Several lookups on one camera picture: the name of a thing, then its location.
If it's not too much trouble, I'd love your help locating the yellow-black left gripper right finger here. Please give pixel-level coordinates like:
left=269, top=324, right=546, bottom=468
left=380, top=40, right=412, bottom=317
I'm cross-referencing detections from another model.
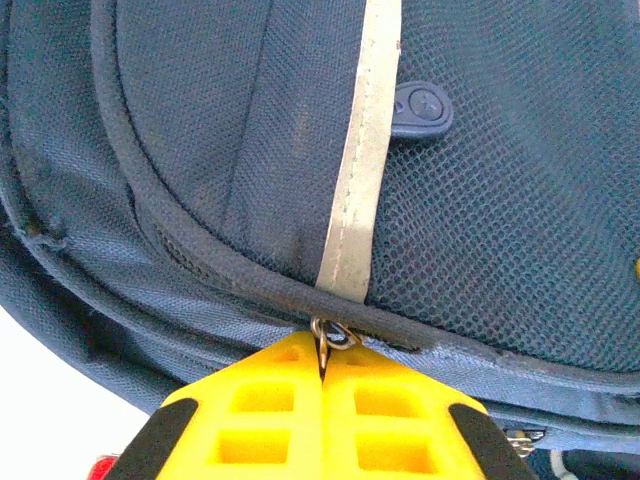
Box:
left=322, top=344, right=536, bottom=480

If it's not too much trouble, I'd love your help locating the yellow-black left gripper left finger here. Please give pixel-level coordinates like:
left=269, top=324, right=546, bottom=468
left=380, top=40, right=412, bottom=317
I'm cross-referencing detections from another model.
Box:
left=102, top=332, right=324, bottom=480

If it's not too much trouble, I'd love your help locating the navy blue backpack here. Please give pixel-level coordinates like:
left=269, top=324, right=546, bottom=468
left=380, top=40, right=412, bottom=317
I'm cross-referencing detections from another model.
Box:
left=0, top=0, right=640, bottom=480

